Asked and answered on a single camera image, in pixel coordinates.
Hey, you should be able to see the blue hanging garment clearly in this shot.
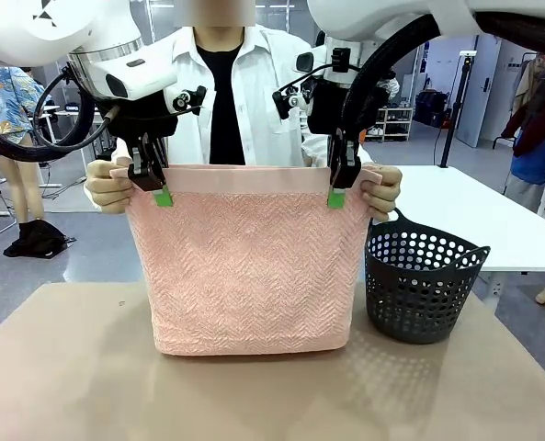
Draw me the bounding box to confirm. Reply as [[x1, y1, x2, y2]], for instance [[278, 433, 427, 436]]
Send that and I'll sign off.
[[512, 133, 545, 186]]

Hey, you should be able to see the person's left forearm white sleeve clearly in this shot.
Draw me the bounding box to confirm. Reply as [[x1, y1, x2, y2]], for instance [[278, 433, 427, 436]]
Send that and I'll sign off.
[[301, 131, 376, 169]]

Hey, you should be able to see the dark blue bag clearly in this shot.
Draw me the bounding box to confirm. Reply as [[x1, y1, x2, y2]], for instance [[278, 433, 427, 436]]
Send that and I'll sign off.
[[415, 88, 448, 130]]

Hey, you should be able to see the black tripod stand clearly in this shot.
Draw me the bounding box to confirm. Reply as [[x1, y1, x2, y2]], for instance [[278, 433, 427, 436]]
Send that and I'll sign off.
[[437, 51, 480, 169]]

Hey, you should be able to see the white shoe shelf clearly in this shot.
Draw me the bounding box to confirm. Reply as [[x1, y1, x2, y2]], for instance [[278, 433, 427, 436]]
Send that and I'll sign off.
[[365, 106, 416, 144]]

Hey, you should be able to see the figure in blue floral shirt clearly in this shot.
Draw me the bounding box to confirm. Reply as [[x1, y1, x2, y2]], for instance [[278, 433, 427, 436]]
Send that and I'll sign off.
[[0, 65, 49, 231]]

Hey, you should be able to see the white table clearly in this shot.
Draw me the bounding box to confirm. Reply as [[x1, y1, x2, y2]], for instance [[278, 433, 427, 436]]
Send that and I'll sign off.
[[368, 164, 545, 305]]

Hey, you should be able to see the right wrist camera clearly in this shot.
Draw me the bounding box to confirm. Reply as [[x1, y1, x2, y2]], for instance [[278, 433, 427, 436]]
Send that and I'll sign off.
[[271, 75, 317, 122]]

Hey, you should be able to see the grey door with handle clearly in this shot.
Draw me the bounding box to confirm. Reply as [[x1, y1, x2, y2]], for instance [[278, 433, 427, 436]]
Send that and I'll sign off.
[[455, 34, 504, 149]]

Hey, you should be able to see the person's left hand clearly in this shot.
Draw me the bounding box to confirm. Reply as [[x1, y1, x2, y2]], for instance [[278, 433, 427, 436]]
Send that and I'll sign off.
[[359, 164, 403, 223]]

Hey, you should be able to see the dark grey perforated basket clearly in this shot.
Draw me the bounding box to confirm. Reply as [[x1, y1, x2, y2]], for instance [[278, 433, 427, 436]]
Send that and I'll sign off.
[[364, 207, 492, 346]]

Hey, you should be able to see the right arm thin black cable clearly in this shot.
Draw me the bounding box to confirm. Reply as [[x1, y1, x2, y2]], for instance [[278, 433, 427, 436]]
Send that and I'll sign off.
[[276, 62, 360, 96]]

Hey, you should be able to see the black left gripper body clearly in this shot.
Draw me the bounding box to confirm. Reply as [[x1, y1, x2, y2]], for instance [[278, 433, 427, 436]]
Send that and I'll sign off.
[[97, 88, 181, 140]]

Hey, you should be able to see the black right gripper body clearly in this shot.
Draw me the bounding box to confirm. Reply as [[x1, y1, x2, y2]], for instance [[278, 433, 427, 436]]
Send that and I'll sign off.
[[306, 77, 389, 137]]

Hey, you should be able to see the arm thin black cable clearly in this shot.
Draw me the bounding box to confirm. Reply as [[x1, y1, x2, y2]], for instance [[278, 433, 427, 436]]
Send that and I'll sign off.
[[276, 62, 360, 96], [34, 67, 118, 150]]

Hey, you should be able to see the person's right forearm white sleeve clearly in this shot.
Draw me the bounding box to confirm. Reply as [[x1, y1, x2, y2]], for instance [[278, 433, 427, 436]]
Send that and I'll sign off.
[[109, 136, 133, 164]]

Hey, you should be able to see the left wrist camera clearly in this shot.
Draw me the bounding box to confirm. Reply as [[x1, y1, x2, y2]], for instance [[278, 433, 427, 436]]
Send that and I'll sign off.
[[164, 85, 208, 117]]

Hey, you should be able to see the person in white shirt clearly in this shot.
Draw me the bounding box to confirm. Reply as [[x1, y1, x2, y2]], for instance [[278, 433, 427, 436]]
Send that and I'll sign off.
[[150, 0, 331, 168]]

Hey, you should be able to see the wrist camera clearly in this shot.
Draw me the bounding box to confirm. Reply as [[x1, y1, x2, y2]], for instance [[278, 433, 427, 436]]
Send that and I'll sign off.
[[271, 75, 317, 122], [164, 85, 208, 117]]

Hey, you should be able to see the beige hanging coat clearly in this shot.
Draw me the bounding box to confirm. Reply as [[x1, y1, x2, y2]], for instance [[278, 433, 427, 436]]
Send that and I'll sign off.
[[512, 53, 545, 121]]

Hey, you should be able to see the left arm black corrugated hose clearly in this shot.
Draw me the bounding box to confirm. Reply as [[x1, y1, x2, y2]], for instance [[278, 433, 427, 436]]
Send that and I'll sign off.
[[0, 91, 97, 164]]

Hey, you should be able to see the pink herringbone towel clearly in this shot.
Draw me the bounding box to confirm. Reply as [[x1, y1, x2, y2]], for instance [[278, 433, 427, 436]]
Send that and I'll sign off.
[[109, 164, 384, 359]]

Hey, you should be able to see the black clothing heap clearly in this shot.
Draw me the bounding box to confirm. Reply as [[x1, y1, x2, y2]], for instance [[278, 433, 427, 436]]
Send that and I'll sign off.
[[2, 219, 70, 259]]

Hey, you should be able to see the person's right hand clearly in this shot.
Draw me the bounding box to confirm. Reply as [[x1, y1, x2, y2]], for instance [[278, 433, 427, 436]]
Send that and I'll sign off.
[[85, 158, 135, 216]]

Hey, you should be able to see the white background desk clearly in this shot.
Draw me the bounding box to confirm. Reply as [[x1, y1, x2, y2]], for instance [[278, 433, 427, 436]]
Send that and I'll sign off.
[[32, 103, 112, 190]]

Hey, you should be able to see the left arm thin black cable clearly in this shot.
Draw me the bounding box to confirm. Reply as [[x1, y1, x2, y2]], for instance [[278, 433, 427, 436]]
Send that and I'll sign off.
[[34, 67, 118, 150]]

